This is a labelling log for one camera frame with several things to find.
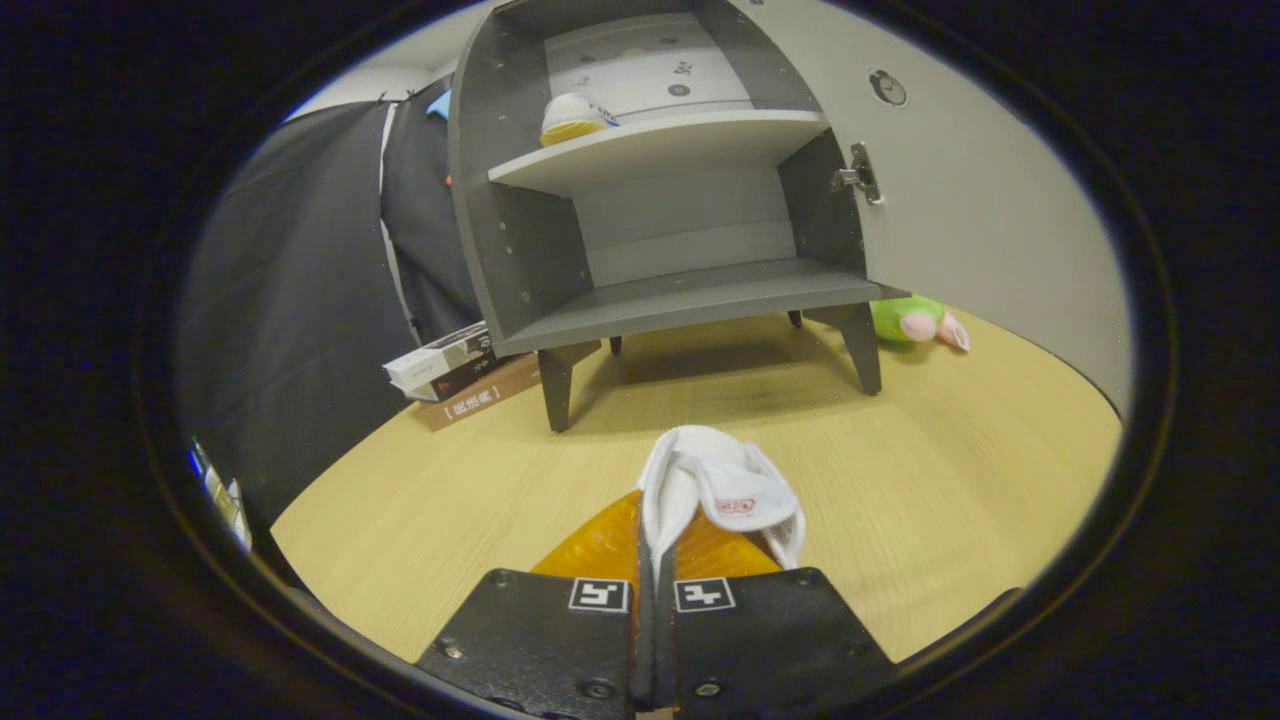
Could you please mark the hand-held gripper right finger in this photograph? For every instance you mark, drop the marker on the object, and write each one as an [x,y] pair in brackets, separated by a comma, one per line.
[770,640]

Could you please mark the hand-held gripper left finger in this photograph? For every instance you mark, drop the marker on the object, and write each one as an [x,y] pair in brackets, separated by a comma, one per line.
[540,640]

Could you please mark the white shoe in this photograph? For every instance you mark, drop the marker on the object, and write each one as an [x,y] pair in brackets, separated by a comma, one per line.
[575,118]
[720,480]

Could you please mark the grey shoe cabinet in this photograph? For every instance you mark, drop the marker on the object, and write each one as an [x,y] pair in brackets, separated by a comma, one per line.
[680,295]

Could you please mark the metal door hinge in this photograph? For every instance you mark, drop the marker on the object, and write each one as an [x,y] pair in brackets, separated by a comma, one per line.
[860,175]

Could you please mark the brown book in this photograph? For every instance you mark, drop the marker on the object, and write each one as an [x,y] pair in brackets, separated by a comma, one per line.
[480,400]

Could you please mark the black book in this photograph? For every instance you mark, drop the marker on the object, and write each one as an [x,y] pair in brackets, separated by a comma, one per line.
[470,378]

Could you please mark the white yellowish object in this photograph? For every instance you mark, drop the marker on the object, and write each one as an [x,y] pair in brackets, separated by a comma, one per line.
[232,510]

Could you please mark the green pink plush toy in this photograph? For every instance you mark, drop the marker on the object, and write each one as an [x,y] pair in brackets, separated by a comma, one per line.
[900,318]

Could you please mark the blue white printed sheet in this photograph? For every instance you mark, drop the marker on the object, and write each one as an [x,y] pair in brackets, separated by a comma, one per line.
[197,460]

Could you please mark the black backdrop cloth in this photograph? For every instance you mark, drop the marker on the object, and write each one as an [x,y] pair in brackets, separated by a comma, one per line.
[300,300]

